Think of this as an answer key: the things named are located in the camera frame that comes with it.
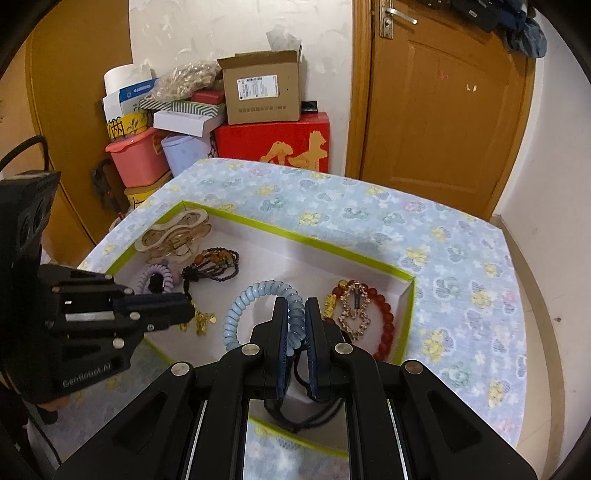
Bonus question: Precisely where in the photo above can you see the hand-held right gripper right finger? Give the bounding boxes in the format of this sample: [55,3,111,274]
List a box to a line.
[305,298,539,480]

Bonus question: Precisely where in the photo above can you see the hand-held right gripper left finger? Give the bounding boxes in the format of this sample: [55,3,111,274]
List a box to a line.
[53,298,296,480]

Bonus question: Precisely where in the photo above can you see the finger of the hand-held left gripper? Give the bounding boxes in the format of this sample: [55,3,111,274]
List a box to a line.
[115,305,197,334]
[111,292,192,311]

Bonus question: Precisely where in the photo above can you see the purple spiral hair tie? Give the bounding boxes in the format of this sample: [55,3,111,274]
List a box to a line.
[134,262,182,294]

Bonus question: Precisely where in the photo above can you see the gold charm chain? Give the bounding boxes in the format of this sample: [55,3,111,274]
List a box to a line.
[178,302,217,337]

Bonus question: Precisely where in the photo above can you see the black wristband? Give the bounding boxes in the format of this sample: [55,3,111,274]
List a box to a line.
[263,360,345,435]

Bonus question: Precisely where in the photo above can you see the blue spiral hair tie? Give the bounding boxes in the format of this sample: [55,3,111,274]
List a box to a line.
[223,280,308,358]

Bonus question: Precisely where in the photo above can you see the brown bead bracelet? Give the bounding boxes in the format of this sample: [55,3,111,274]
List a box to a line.
[181,247,241,296]

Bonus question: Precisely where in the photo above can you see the gold rhinestone hair clip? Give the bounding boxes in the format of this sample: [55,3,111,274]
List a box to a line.
[338,281,372,340]

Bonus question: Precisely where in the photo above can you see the green-edged white box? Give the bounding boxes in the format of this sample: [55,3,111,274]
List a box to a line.
[108,199,416,460]

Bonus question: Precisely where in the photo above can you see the beige hair claw clip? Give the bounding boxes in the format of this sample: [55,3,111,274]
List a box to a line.
[135,209,212,259]

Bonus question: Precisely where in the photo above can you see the dark brown bag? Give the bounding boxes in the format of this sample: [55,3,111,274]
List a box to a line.
[91,159,122,217]

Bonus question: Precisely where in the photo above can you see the pink plastic bin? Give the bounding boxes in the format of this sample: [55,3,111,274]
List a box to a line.
[105,128,171,188]

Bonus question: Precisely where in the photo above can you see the lavender round container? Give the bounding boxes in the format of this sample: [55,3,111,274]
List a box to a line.
[160,134,218,177]

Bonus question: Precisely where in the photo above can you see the white flat box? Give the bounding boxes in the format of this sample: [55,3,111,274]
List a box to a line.
[153,110,227,138]

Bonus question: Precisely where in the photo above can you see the yellow patterned box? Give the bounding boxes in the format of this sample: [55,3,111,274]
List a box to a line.
[106,110,153,141]

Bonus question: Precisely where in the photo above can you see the red gift box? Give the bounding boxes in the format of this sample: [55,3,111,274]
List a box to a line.
[213,112,331,174]

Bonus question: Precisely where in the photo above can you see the blue floral tablecloth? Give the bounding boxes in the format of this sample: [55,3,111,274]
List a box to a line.
[44,158,527,480]

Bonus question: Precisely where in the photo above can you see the green striped box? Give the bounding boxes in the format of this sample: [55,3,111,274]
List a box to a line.
[139,96,226,118]

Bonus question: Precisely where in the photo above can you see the small red box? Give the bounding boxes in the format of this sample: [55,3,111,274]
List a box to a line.
[190,89,225,106]

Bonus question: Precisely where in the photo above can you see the white box with blue label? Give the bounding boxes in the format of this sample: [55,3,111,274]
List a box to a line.
[102,78,158,121]

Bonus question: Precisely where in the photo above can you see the brown cardboard box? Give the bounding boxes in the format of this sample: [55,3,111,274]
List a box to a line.
[217,50,302,125]

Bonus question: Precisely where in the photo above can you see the clear bag of nuts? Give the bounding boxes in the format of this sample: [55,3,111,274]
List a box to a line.
[150,61,222,100]

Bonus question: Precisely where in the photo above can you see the white paper roll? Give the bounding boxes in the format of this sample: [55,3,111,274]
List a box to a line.
[104,65,153,95]

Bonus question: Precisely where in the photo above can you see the wooden wardrobe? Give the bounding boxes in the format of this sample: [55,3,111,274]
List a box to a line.
[0,0,134,268]

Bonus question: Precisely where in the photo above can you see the white tissue paper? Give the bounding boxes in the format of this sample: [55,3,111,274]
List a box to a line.
[270,25,303,52]

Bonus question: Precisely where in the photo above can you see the wooden door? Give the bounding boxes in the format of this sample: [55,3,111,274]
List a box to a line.
[345,0,536,222]

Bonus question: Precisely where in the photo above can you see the blue-grey hanging cloth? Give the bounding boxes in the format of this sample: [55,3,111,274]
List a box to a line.
[501,4,548,58]

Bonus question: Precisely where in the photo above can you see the red bead bracelet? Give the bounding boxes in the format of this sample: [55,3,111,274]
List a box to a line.
[323,279,397,363]

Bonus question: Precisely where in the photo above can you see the black cable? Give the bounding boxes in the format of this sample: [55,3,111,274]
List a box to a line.
[0,135,63,464]

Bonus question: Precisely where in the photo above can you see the metal door handle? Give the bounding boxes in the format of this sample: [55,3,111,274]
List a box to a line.
[379,0,419,39]

